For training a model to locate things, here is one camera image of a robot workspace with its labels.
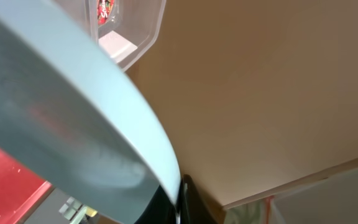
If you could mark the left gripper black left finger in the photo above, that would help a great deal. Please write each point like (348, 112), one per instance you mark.
(160, 210)

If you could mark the red serving tray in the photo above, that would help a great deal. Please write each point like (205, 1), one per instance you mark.
(21, 190)

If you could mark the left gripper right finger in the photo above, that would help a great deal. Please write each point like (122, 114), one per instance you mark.
(192, 208)

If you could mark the clear plastic bin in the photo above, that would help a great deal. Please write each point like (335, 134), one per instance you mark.
(132, 27)

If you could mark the red snack wrapper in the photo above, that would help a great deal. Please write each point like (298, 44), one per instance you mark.
(104, 9)

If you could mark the light blue plate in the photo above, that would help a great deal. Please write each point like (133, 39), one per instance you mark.
(71, 115)

